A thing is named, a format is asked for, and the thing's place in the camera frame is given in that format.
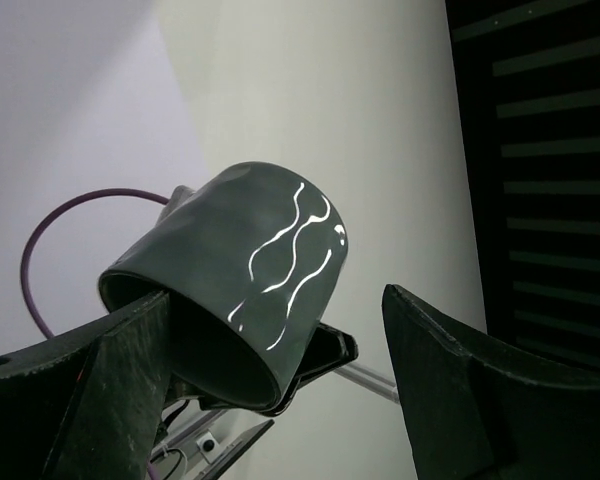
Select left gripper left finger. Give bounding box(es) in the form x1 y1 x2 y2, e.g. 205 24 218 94
0 293 171 479

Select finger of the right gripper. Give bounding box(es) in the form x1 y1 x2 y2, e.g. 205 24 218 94
259 323 358 418

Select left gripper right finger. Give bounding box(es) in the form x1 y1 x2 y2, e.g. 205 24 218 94
382 284 600 479

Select dark green mug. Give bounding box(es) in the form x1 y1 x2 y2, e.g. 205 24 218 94
99 162 348 411

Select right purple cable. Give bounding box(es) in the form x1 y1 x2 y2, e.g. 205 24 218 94
20 187 171 339

